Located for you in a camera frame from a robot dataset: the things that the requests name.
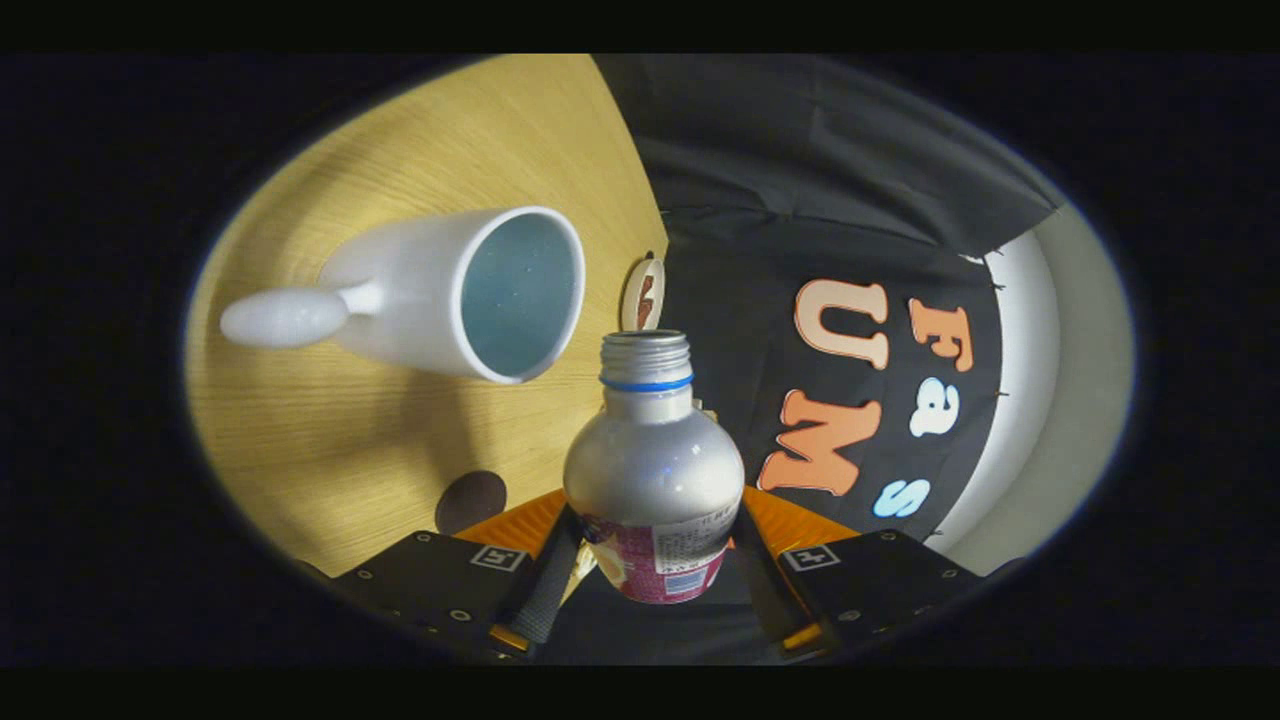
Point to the black backdrop cloth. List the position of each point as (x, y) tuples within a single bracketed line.
[(820, 180)]

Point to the white cup with blue inside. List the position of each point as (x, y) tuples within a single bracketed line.
[(420, 290)]

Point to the red food pieces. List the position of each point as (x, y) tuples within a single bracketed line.
[(646, 300)]

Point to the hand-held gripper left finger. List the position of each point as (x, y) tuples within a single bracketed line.
[(548, 600)]

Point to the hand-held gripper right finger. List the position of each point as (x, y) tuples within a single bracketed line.
[(770, 600)]

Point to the silver bottle with red label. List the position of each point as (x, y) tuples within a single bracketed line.
[(650, 470)]

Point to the small white plate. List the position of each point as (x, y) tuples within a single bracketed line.
[(630, 295)]

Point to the wooden table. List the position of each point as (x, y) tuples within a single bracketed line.
[(330, 440)]

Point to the dark brown round coaster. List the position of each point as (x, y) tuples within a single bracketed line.
[(470, 502)]

